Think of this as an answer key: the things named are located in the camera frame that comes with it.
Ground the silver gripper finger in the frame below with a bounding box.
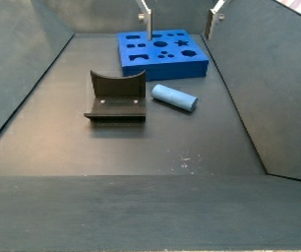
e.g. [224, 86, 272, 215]
[135, 0, 152, 40]
[204, 0, 226, 39]

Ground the blue foam shape board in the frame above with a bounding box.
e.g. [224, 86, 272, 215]
[116, 30, 208, 81]

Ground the black curved fixture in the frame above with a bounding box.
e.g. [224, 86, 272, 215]
[84, 71, 147, 120]

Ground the light blue oval cylinder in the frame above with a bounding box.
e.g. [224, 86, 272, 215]
[151, 85, 198, 112]

